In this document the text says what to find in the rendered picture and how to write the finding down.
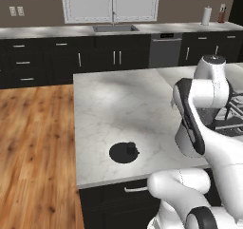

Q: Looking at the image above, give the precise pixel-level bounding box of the silver drawer handle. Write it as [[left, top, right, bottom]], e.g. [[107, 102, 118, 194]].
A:
[[123, 185, 149, 194]]

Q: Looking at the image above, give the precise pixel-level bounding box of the black island cupboard door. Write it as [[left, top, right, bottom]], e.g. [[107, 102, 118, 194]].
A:
[[80, 200, 161, 229]]

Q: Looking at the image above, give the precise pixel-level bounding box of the black island drawer front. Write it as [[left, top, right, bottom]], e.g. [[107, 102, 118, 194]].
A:
[[78, 178, 159, 206]]

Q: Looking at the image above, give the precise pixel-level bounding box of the grey dishwasher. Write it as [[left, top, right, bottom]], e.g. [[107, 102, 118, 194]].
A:
[[148, 32, 184, 69]]

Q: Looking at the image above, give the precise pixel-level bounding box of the reddish brown knife block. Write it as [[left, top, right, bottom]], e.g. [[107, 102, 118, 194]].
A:
[[217, 3, 228, 24]]

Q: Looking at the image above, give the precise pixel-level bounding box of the silver tap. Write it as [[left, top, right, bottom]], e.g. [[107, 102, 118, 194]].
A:
[[110, 4, 116, 28]]

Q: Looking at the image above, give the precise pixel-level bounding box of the white framed window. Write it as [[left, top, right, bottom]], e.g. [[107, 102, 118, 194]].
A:
[[59, 0, 162, 25]]

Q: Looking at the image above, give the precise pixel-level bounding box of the black base cupboard run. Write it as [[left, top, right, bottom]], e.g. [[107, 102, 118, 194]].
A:
[[0, 34, 152, 90], [178, 30, 243, 67]]

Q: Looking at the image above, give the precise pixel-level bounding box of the white paper towel roll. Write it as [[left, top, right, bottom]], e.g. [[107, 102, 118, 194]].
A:
[[201, 5, 213, 27]]

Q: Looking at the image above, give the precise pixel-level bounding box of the steel sink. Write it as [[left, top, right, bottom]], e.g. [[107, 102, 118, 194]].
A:
[[91, 24, 140, 34]]

